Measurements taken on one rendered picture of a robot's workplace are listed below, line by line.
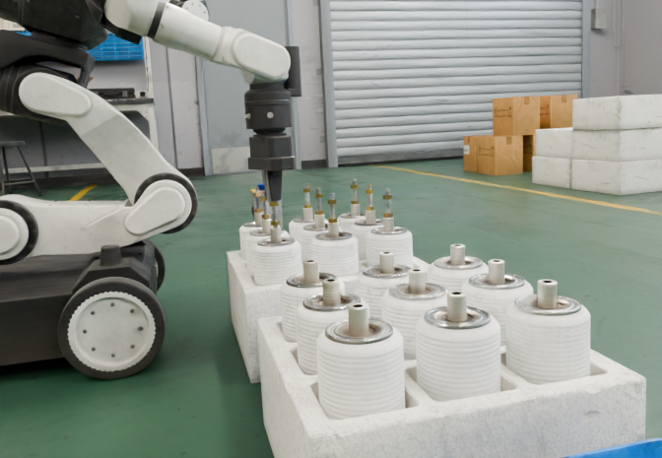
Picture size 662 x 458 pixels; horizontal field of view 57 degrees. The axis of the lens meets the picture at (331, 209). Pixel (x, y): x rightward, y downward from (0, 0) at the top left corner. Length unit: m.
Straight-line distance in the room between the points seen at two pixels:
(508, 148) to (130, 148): 3.84
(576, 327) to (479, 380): 0.13
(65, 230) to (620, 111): 2.94
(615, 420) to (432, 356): 0.22
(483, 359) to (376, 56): 6.02
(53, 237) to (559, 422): 1.12
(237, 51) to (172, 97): 5.17
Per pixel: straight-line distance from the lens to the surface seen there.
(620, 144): 3.69
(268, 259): 1.17
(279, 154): 1.14
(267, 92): 1.14
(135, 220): 1.42
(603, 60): 8.10
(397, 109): 6.67
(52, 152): 6.36
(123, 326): 1.29
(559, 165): 4.09
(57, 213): 1.48
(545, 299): 0.77
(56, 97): 1.43
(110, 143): 1.45
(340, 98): 6.47
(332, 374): 0.66
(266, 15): 6.45
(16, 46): 1.48
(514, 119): 4.97
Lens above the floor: 0.48
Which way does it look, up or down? 8 degrees down
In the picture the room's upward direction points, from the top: 3 degrees counter-clockwise
